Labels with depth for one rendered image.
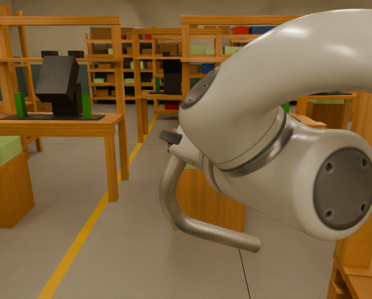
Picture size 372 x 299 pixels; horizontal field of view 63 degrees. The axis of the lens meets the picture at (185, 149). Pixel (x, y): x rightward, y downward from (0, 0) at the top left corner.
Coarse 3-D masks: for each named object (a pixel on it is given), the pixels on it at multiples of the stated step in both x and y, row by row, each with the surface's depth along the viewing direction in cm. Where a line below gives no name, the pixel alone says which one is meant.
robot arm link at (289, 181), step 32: (288, 128) 24; (256, 160) 23; (288, 160) 22; (320, 160) 21; (352, 160) 22; (224, 192) 32; (256, 192) 25; (288, 192) 21; (320, 192) 21; (352, 192) 22; (288, 224) 24; (320, 224) 21; (352, 224) 22
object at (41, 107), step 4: (36, 96) 854; (28, 100) 784; (36, 100) 783; (36, 104) 786; (40, 104) 786; (44, 104) 787; (48, 104) 807; (28, 108) 790; (40, 108) 789; (44, 108) 789; (48, 108) 807
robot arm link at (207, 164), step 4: (204, 156) 34; (204, 160) 34; (208, 160) 33; (204, 164) 34; (208, 164) 33; (204, 168) 34; (208, 168) 33; (204, 172) 35; (208, 172) 33; (212, 172) 32; (208, 176) 34; (212, 176) 33; (208, 180) 34; (212, 180) 33; (212, 184) 34; (216, 184) 33; (216, 188) 34; (220, 192) 34
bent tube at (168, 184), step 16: (176, 160) 50; (176, 176) 50; (160, 192) 51; (176, 208) 52; (176, 224) 52; (192, 224) 53; (208, 224) 55; (224, 240) 56; (240, 240) 57; (256, 240) 59
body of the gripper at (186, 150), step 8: (184, 136) 40; (184, 144) 39; (192, 144) 37; (176, 152) 40; (184, 152) 38; (192, 152) 37; (200, 152) 36; (184, 160) 41; (192, 160) 37; (200, 160) 36; (200, 168) 39
